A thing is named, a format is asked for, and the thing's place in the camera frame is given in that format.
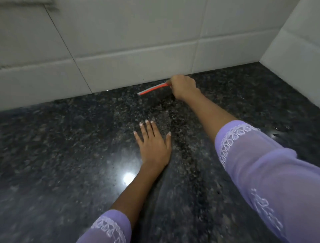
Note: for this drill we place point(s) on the person's left hand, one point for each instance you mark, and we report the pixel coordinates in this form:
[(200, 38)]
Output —
[(153, 149)]

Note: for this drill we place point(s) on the person's right hand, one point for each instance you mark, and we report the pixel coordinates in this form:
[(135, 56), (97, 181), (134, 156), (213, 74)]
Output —
[(184, 86)]

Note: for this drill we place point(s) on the person's left thumb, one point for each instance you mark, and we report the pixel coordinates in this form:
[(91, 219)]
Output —
[(168, 140)]

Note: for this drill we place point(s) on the person's left middle finger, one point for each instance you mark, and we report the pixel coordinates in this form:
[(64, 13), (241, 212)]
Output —
[(149, 129)]

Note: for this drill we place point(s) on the person's right fingers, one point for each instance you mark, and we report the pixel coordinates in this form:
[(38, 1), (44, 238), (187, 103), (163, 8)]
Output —
[(174, 84)]

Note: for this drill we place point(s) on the person's left little finger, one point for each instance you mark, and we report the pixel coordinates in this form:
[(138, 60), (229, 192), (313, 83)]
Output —
[(138, 138)]

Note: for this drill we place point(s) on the orange and white toothbrush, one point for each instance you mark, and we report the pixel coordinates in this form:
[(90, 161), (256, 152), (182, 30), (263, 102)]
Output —
[(152, 89)]

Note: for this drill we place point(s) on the person's right forearm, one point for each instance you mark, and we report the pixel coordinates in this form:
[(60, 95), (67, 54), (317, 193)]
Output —
[(210, 112)]

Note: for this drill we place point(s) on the person's left forearm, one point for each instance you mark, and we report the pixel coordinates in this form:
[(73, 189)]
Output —
[(140, 187)]

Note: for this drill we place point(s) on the purple lace-trimmed sleeve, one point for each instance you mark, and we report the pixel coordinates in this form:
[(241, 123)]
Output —
[(105, 229), (270, 180)]

